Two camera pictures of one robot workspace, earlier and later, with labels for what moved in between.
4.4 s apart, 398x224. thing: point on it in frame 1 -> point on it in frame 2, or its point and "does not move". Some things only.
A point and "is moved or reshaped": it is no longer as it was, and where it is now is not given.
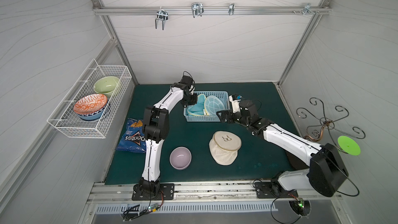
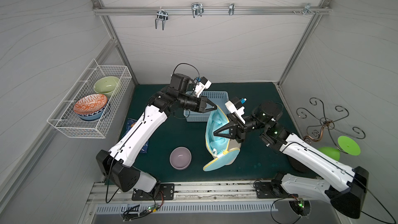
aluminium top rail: (211, 10) does not move
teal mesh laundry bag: (210, 106) is moved or reshaped
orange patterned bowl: (90, 103) does not move
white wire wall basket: (91, 107) does not move
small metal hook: (231, 9) does not move
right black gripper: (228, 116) -> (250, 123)
